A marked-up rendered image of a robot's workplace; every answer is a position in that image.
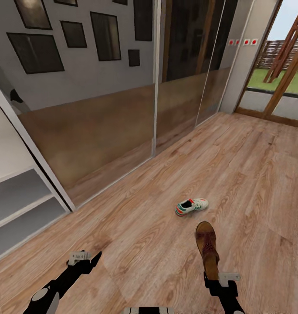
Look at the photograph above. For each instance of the gym shoe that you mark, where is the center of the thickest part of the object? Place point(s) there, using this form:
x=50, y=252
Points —
x=185, y=207

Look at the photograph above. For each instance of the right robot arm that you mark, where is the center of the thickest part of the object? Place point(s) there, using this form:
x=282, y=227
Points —
x=226, y=289

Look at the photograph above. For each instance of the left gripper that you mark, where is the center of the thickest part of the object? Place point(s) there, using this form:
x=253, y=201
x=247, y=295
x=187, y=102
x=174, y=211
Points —
x=82, y=267

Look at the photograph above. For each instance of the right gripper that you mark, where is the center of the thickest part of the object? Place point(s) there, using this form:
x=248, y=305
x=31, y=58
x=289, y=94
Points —
x=217, y=290

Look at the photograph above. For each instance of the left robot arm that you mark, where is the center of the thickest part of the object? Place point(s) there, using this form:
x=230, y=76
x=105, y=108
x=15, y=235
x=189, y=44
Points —
x=46, y=300

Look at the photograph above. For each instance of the door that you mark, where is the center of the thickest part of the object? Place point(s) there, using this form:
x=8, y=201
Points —
x=271, y=90

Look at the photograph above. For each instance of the sandal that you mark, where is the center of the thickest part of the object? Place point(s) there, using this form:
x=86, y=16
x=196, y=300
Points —
x=206, y=242

